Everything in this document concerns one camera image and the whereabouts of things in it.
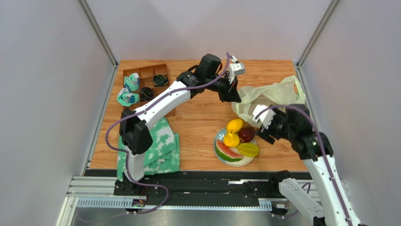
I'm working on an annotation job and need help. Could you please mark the dark red fake fruit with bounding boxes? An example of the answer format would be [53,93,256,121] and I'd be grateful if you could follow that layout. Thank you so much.
[238,126,256,143]

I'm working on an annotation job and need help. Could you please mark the yellow fake pear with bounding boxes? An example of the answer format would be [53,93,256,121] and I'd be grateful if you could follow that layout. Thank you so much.
[223,131,241,148]

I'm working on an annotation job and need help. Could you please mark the purple cable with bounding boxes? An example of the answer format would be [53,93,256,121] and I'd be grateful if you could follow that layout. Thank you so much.
[104,52,234,215]
[254,105,354,226]

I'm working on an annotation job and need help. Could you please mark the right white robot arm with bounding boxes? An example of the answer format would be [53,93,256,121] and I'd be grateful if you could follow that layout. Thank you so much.
[252,104,363,226]

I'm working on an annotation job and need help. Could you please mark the fake watermelon slice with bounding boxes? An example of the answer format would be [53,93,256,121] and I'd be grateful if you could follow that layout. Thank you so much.
[214,139,244,162]

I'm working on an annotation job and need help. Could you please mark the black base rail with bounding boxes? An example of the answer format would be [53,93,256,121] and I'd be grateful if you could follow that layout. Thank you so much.
[113,171,284,207]

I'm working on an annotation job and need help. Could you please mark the avocado print plastic bag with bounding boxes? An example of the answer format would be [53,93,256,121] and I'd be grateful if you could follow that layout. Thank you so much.
[231,75,306,128]

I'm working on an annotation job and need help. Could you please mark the yellow green fake starfruit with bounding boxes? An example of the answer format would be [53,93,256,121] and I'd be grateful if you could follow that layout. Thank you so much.
[237,143,260,157]

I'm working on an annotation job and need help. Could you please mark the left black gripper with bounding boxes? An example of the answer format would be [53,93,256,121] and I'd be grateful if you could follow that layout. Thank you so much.
[205,73,241,104]

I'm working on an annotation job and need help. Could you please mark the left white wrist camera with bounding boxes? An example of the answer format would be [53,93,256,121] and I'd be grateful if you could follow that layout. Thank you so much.
[227,55,246,84]

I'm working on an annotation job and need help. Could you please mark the aluminium frame post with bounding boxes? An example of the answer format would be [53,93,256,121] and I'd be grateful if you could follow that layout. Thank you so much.
[77,0,119,68]
[297,0,342,69]

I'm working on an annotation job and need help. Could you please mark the dark green rolled sock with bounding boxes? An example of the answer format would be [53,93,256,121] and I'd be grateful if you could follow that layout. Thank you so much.
[153,74,169,87]

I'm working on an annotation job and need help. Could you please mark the yellow fake lemon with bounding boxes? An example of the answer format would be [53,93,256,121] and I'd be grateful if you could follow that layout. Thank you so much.
[226,118,244,133]

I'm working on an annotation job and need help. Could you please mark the wooden compartment tray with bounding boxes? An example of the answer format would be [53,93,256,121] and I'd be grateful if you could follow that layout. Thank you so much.
[122,64,173,110]

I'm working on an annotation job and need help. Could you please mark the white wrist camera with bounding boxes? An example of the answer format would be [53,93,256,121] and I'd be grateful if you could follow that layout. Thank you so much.
[227,55,246,84]
[252,105,276,129]

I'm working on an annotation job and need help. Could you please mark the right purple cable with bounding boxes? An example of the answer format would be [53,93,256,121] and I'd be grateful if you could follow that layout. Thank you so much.
[254,105,354,226]

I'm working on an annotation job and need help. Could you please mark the aluminium frame post right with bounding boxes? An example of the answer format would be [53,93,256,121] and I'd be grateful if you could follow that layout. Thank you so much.
[297,0,342,69]

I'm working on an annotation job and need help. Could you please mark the teal white rolled sock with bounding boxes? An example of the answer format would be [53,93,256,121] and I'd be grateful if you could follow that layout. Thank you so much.
[124,73,140,92]

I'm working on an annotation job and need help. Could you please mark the green white tie-dye cloth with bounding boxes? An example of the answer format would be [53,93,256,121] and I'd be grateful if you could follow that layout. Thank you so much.
[116,116,181,181]

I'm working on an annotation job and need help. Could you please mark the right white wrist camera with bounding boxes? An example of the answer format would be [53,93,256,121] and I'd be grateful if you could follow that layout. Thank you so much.
[252,105,276,129]

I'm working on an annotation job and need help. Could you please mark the aluminium frame post left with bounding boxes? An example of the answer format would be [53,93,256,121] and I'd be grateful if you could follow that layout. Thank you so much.
[77,0,119,68]

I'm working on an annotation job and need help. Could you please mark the black rolled sock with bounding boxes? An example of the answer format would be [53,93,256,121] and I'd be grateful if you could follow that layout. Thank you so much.
[139,87,155,102]

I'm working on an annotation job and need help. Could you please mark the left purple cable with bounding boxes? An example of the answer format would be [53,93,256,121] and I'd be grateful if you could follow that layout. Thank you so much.
[104,52,234,215]

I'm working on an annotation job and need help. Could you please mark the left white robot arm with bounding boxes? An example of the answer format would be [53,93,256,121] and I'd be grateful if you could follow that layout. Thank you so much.
[119,54,245,184]

